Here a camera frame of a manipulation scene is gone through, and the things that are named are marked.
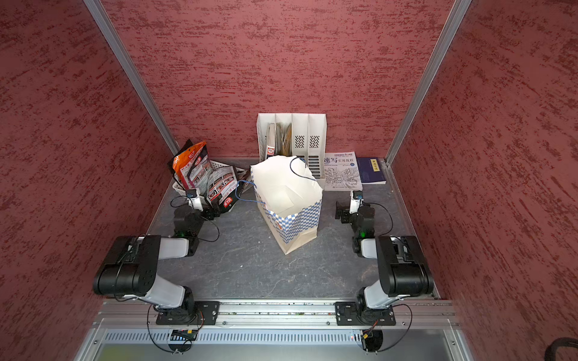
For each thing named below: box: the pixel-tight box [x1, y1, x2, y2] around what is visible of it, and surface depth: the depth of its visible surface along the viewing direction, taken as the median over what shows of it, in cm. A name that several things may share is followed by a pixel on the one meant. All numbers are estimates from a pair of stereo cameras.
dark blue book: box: [356, 157, 387, 186], surface depth 119 cm
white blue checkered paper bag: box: [250, 155, 323, 255], surface depth 85 cm
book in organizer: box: [266, 123, 276, 158], surface depth 97 cm
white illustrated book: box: [323, 151, 363, 192], surface depth 116 cm
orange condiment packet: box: [172, 141, 207, 191], surface depth 91 cm
